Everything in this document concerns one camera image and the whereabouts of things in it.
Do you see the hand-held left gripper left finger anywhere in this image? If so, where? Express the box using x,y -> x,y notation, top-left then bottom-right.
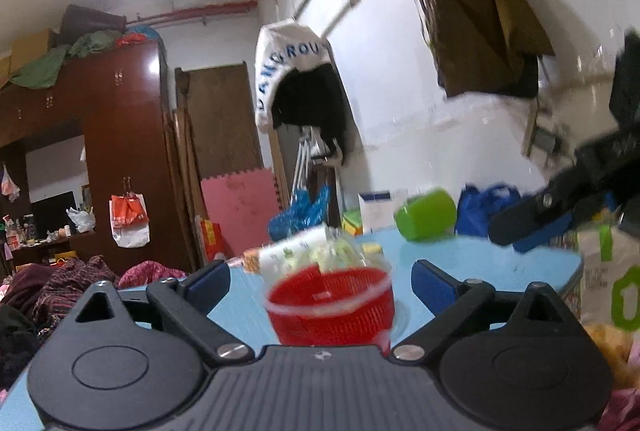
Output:
75,259 -> 254,361

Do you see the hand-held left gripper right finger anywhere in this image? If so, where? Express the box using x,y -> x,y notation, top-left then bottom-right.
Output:
390,260 -> 572,363

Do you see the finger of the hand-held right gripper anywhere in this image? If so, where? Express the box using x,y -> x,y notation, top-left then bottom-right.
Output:
487,184 -> 581,254

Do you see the green cup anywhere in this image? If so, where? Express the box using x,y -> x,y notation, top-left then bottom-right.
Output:
393,187 -> 458,242

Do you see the red and yellow packet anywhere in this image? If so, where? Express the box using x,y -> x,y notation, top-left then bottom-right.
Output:
200,218 -> 227,262

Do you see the blue plastic bag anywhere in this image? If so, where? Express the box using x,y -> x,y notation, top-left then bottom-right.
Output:
268,186 -> 332,242
455,184 -> 523,239

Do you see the pink foam mat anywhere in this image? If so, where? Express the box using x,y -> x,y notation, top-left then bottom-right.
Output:
201,168 -> 282,261

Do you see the white and blue box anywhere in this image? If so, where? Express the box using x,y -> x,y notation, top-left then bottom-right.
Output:
358,190 -> 397,234

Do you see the white bag with green print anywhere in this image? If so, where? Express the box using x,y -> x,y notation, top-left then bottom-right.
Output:
575,211 -> 640,329

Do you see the red plastic basket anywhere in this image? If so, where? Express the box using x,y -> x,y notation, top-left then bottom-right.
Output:
264,265 -> 396,352

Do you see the orange and white plastic bag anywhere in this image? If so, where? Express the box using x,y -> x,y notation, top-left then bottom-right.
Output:
109,193 -> 151,248

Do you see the clear bag of snacks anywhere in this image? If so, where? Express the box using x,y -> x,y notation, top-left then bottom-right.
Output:
257,225 -> 392,284

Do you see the pile of dark clothes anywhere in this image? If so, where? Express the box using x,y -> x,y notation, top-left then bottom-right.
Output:
0,255 -> 188,392

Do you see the brown wooden board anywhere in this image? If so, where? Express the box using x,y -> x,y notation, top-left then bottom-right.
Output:
174,61 -> 265,192

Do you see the brown wooden wardrobe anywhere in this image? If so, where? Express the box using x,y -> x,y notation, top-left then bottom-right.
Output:
0,42 -> 193,277

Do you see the black monitor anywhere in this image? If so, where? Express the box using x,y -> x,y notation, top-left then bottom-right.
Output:
31,191 -> 78,237

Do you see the brown hanging cloth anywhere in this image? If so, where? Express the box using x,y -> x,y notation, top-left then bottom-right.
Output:
400,0 -> 556,99

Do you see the black hanging garment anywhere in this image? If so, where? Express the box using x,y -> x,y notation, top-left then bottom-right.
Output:
272,62 -> 357,167

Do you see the white hanging jacket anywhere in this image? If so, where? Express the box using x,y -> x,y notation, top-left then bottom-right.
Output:
254,18 -> 335,134

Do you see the green cloth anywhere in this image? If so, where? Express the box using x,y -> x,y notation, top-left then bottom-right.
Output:
9,30 -> 126,90

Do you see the dark bag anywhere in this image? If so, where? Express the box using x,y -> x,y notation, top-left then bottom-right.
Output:
55,4 -> 127,47

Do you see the cardboard box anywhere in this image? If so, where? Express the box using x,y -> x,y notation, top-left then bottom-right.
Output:
0,28 -> 57,84

